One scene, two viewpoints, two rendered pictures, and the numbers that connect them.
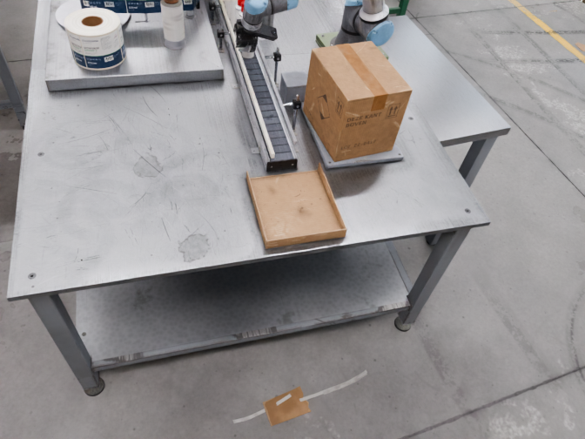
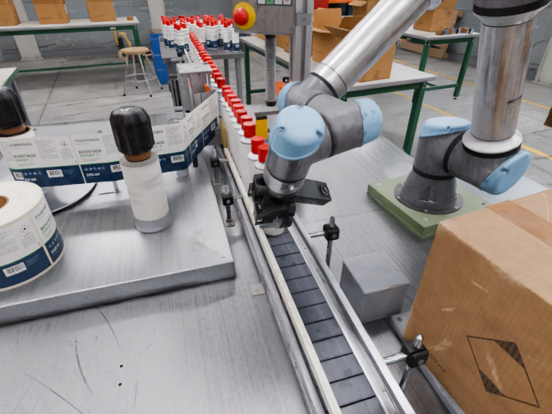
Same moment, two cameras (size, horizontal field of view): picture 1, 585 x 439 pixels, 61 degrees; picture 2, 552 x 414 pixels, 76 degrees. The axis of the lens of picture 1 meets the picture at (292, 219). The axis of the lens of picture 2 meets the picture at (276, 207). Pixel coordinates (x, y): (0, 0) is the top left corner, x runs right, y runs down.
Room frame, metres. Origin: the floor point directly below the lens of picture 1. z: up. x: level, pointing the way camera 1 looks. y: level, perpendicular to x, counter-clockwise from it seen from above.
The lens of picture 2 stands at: (1.13, 0.22, 1.42)
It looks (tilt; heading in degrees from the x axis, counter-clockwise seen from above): 34 degrees down; 5
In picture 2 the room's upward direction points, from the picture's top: straight up
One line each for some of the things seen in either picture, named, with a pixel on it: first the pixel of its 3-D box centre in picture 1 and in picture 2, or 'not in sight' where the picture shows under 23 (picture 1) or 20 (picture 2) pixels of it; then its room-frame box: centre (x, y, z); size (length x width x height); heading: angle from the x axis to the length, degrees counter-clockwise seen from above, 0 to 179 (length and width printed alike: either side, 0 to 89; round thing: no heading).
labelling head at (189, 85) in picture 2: not in sight; (200, 105); (2.36, 0.61, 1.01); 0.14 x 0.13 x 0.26; 22
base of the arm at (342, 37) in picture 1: (353, 36); (431, 181); (2.04, -0.14, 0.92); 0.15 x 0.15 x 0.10
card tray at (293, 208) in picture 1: (294, 203); not in sight; (1.08, 0.00, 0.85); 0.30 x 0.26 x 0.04; 22
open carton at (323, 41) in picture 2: not in sight; (338, 38); (4.22, 0.00, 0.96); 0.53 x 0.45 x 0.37; 119
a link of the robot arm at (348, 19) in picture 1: (358, 11); (443, 144); (2.03, -0.14, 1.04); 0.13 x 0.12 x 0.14; 33
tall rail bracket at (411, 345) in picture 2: (289, 114); (396, 374); (1.45, 0.07, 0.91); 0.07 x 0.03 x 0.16; 112
